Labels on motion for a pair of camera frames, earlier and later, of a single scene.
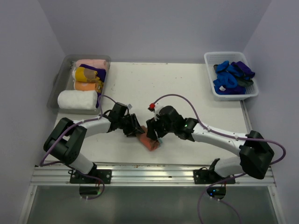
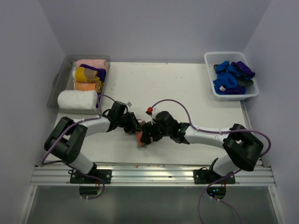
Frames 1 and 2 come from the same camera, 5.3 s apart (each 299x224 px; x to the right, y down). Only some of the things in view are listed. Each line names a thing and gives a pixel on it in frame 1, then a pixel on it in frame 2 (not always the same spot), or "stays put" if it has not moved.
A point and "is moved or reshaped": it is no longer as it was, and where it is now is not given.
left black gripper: x=134 y=128 stays put
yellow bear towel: x=85 y=74 stays put
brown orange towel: x=152 y=144 is moved or reshaped
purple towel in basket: x=245 y=70 stays put
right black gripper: x=153 y=124 to x=149 y=128
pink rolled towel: x=100 y=63 stays put
